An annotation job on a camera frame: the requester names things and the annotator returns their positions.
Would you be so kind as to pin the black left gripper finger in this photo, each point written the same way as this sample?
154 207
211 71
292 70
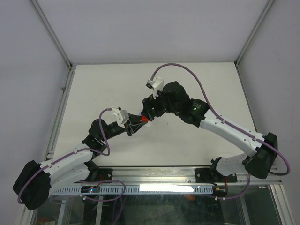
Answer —
135 118
133 128

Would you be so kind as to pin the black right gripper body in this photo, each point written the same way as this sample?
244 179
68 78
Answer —
161 105

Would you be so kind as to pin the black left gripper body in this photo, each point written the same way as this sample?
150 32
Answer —
128 125

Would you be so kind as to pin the orange round charging case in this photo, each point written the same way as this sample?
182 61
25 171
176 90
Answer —
144 119

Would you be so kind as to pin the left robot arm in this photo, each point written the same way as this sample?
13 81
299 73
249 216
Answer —
37 181

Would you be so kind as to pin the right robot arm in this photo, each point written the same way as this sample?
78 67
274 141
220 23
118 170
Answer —
257 158

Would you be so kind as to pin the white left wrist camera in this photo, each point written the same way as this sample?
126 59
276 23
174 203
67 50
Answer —
121 116

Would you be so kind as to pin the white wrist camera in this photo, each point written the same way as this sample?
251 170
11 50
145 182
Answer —
156 85
121 116

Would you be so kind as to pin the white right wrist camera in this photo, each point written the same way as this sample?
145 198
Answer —
156 85

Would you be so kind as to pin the aluminium mounting rail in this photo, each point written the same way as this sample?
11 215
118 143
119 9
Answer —
180 175

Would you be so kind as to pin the white slotted cable duct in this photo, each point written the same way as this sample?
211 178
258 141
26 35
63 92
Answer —
143 189

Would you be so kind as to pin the aluminium frame post left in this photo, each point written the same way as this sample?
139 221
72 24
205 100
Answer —
50 31

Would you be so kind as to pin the aluminium frame post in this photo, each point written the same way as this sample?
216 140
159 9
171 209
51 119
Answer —
268 5
50 31

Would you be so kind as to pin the aluminium frame post right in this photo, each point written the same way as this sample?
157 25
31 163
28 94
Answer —
268 5

